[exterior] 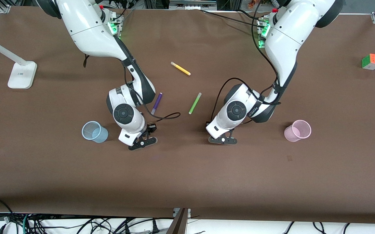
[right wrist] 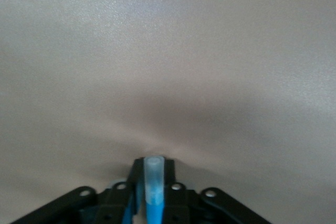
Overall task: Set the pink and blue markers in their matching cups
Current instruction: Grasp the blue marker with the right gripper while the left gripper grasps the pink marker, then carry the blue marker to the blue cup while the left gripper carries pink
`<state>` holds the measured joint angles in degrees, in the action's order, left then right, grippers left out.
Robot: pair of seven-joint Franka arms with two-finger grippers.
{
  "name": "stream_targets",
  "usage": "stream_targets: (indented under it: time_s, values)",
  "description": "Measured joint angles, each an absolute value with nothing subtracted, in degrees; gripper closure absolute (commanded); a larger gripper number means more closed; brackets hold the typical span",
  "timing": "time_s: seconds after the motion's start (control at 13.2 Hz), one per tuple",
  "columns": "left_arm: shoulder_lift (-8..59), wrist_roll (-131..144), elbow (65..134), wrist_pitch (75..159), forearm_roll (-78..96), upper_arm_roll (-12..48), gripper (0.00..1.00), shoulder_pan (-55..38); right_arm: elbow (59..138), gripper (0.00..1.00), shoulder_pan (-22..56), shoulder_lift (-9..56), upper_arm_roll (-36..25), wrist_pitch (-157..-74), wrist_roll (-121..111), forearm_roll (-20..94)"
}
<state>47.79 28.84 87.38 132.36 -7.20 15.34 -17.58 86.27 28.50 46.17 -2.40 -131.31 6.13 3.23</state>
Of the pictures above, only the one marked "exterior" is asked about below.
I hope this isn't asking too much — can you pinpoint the white desk lamp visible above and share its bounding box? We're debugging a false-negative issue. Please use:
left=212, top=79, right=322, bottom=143
left=0, top=32, right=37, bottom=89

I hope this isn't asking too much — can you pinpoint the translucent blue plastic cup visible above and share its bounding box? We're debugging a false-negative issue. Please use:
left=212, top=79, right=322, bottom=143
left=82, top=121, right=109, bottom=143

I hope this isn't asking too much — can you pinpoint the yellow marker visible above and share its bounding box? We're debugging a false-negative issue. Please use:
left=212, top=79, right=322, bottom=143
left=170, top=61, right=191, bottom=76

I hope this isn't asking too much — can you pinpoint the grey equipment box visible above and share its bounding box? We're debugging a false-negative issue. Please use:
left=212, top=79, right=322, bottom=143
left=169, top=0, right=218, bottom=10

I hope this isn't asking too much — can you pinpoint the translucent pink plastic cup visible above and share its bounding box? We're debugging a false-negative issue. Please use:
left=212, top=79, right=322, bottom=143
left=284, top=120, right=312, bottom=142

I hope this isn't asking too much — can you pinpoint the brown table cover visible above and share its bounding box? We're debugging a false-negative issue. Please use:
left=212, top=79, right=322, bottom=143
left=0, top=6, right=375, bottom=225

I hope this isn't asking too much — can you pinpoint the green marker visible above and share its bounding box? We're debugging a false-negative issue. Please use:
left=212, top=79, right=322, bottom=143
left=188, top=92, right=202, bottom=115

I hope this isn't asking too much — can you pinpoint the metal table frame post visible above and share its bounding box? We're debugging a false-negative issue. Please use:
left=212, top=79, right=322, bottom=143
left=166, top=208, right=192, bottom=234

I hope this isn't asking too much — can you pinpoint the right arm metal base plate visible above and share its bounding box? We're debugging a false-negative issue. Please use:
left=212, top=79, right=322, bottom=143
left=107, top=9, right=125, bottom=39

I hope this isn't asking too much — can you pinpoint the colourful puzzle cube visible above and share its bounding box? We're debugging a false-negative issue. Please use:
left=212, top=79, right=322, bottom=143
left=362, top=54, right=375, bottom=71

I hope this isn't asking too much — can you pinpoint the black cable on table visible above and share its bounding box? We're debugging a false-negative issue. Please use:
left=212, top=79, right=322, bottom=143
left=200, top=9, right=266, bottom=29

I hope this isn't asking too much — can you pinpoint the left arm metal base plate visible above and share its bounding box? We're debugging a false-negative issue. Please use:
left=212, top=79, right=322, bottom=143
left=257, top=16, right=273, bottom=49

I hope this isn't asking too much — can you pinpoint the purple marker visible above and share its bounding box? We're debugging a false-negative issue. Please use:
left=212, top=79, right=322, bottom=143
left=150, top=93, right=163, bottom=116

